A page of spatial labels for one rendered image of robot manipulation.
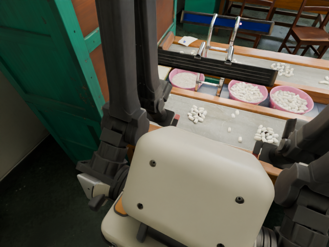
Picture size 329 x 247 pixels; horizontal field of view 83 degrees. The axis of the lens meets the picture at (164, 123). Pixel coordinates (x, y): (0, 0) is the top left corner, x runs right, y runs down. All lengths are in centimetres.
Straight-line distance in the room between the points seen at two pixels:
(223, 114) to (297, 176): 87
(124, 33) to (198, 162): 24
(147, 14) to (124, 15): 8
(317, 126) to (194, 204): 32
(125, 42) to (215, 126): 90
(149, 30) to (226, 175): 32
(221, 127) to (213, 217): 92
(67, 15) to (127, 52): 44
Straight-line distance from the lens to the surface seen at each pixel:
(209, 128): 114
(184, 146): 27
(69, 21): 79
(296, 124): 63
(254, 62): 181
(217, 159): 27
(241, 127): 121
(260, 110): 133
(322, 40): 330
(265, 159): 71
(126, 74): 38
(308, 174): 44
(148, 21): 43
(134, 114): 44
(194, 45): 187
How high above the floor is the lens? 162
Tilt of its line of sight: 50 degrees down
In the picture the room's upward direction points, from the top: straight up
